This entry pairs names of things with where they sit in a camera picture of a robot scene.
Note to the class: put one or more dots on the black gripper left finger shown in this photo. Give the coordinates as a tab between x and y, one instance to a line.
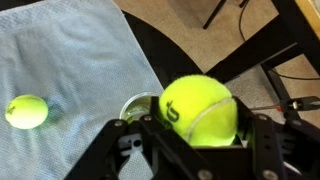
166	146

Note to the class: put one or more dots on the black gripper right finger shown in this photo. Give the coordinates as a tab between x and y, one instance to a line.
266	146

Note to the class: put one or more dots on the yellow-green tennis ball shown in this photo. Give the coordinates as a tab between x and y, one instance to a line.
200	110
26	111

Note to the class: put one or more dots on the clear cylindrical ball container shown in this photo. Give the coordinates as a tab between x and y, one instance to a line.
135	108

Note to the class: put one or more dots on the black orange spring clamp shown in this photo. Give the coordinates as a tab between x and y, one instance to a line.
301	104

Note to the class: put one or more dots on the blue-grey towel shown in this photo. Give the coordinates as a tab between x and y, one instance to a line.
73	60

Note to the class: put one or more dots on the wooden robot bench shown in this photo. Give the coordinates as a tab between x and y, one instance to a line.
313	13

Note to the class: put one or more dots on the black metal bench frame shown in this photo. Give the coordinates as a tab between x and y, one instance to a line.
286	20

